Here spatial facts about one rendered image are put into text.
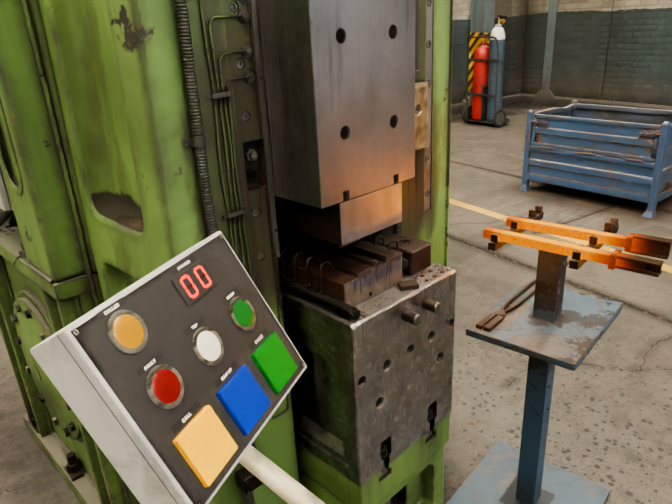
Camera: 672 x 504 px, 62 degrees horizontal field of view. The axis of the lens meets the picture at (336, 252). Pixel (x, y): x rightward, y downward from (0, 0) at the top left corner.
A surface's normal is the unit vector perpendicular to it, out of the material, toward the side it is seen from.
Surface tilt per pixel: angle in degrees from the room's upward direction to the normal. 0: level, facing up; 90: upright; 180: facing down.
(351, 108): 90
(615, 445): 0
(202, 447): 60
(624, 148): 89
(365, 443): 90
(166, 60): 90
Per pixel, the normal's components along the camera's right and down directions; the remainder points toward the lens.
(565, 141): -0.77, 0.26
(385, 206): 0.70, 0.24
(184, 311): 0.79, -0.39
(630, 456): -0.05, -0.92
